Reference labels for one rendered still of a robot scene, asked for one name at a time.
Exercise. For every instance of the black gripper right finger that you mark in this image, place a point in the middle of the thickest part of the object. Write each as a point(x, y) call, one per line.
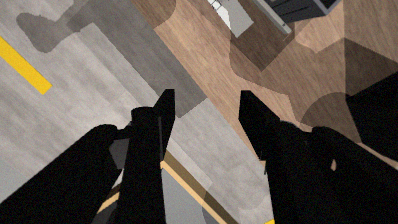
point(363, 185)

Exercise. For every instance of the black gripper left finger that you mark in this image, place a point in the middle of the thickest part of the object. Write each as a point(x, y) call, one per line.
point(72, 188)

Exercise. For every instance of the white pick list strip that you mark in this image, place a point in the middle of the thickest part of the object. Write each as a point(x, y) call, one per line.
point(233, 14)

